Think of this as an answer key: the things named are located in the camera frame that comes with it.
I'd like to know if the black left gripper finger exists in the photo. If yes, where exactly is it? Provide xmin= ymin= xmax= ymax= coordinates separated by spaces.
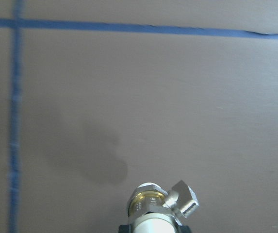
xmin=118 ymin=224 xmax=133 ymax=233

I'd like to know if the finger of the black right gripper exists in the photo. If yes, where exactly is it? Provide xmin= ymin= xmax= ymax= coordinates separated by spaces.
xmin=178 ymin=225 xmax=192 ymax=233

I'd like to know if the white brass PPR valve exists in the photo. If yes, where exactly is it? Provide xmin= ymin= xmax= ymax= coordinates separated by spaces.
xmin=127 ymin=180 xmax=199 ymax=233

